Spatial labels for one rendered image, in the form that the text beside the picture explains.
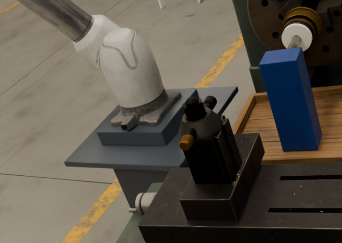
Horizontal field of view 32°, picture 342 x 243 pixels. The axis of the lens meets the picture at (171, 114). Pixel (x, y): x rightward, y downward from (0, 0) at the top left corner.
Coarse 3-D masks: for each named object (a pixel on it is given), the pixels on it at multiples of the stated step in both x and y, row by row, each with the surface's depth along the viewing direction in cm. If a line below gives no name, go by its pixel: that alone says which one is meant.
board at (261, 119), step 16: (256, 96) 157; (320, 96) 150; (336, 96) 148; (256, 112) 154; (320, 112) 144; (336, 112) 142; (240, 128) 147; (256, 128) 147; (272, 128) 145; (336, 128) 136; (272, 144) 139; (320, 144) 133; (336, 144) 131; (272, 160) 130; (288, 160) 129; (304, 160) 127; (320, 160) 126; (336, 160) 124
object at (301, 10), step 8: (296, 8) 140; (304, 8) 139; (288, 16) 140; (296, 16) 138; (304, 16) 137; (312, 16) 138; (288, 24) 137; (304, 24) 135; (312, 24) 138; (320, 24) 140; (312, 32) 136; (320, 32) 141; (312, 40) 137
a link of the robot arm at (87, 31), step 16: (32, 0) 184; (48, 0) 186; (64, 0) 189; (48, 16) 188; (64, 16) 189; (80, 16) 192; (96, 16) 196; (64, 32) 193; (80, 32) 193; (96, 32) 193; (80, 48) 195; (96, 48) 194; (96, 64) 197
